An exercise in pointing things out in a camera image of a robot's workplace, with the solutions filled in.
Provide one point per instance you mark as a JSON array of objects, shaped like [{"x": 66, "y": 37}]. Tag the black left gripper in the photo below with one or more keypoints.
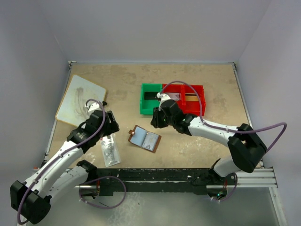
[{"x": 112, "y": 125}]

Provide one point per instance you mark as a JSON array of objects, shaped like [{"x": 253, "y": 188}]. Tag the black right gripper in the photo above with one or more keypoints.
[{"x": 155, "y": 121}]

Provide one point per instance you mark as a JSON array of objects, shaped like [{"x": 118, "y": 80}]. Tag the white credit card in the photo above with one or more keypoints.
[{"x": 150, "y": 141}]

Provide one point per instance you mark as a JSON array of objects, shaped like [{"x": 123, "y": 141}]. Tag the brown leather card holder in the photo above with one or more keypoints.
[{"x": 137, "y": 136}]

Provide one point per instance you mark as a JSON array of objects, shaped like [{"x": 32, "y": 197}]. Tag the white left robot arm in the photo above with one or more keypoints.
[{"x": 32, "y": 199}]

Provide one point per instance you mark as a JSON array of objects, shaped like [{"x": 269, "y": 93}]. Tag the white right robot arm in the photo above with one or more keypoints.
[{"x": 245, "y": 146}]

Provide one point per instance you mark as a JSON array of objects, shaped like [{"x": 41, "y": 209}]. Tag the black card in bin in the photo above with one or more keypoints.
[{"x": 150, "y": 96}]

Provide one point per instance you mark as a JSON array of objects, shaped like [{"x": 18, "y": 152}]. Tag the silver card in bin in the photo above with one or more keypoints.
[{"x": 174, "y": 96}]

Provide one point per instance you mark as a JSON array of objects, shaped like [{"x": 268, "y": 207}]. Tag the gold card in bin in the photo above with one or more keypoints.
[{"x": 191, "y": 97}]

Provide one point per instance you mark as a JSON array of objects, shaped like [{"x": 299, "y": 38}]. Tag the green plastic bin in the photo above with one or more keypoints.
[{"x": 146, "y": 106}]

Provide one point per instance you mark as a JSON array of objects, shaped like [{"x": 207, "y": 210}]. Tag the clear plastic packet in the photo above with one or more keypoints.
[{"x": 110, "y": 150}]

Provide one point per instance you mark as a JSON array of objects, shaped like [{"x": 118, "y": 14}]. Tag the red bin right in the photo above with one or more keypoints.
[{"x": 195, "y": 104}]

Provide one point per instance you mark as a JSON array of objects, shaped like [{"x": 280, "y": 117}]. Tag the white board yellow rim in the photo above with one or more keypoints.
[{"x": 72, "y": 108}]

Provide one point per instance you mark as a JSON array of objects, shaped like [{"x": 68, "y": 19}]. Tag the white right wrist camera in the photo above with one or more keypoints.
[{"x": 163, "y": 97}]

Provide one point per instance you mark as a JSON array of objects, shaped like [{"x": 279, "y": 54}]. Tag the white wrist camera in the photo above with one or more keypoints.
[
  {"x": 92, "y": 107},
  {"x": 163, "y": 97}
]

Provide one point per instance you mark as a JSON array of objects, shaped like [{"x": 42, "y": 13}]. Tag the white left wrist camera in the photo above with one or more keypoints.
[{"x": 92, "y": 107}]

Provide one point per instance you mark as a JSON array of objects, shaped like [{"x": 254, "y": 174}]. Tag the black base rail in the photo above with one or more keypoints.
[{"x": 199, "y": 181}]

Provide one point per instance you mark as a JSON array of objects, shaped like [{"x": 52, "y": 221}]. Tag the metal corner bracket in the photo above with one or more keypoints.
[{"x": 70, "y": 64}]

